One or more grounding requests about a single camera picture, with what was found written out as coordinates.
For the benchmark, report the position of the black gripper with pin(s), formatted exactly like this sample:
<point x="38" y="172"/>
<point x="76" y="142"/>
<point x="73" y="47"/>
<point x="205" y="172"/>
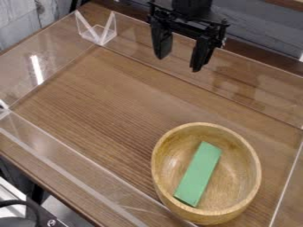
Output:
<point x="190" y="18"/>

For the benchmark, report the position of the green rectangular block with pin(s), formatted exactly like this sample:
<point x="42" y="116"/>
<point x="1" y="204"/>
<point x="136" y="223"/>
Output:
<point x="198" y="174"/>

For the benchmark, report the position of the clear acrylic barrier walls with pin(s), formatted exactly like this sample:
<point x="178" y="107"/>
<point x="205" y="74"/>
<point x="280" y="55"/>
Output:
<point x="88" y="107"/>

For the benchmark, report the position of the clear acrylic corner bracket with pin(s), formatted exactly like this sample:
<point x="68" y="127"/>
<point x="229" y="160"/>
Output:
<point x="98" y="34"/>

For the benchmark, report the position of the brown wooden bowl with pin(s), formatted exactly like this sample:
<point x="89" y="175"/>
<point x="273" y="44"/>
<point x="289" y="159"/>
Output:
<point x="237" y="177"/>

